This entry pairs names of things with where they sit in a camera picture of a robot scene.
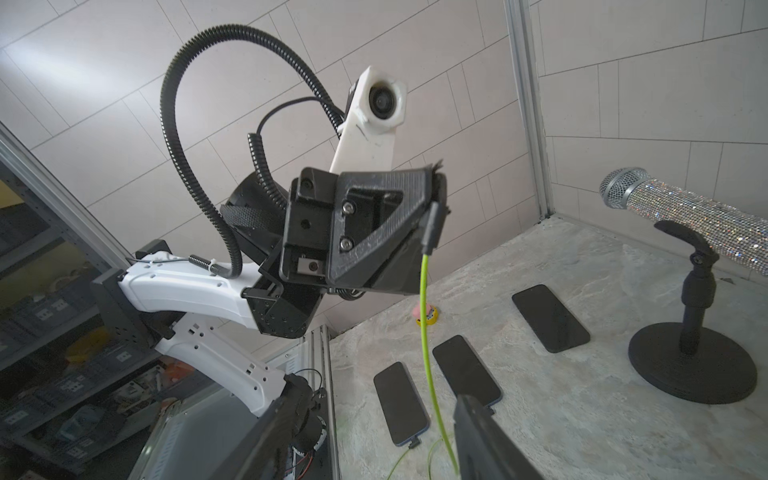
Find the background storage shelf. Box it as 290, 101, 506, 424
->
1, 128, 205, 479

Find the black smartphone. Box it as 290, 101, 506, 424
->
512, 284, 591, 354
373, 362, 430, 448
432, 335, 503, 408

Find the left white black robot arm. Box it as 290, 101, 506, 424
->
91, 24, 448, 479

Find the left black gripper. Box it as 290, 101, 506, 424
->
220, 162, 448, 339

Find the black round microphone stand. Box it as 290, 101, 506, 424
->
628, 220, 758, 405

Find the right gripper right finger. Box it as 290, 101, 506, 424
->
454, 395, 543, 480

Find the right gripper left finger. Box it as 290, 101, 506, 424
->
211, 374, 327, 479

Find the glitter silver microphone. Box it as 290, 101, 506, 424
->
599, 167, 767, 276

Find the pink yellow small toy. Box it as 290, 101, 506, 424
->
412, 304, 439, 325

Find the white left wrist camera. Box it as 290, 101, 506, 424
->
330, 66, 407, 175

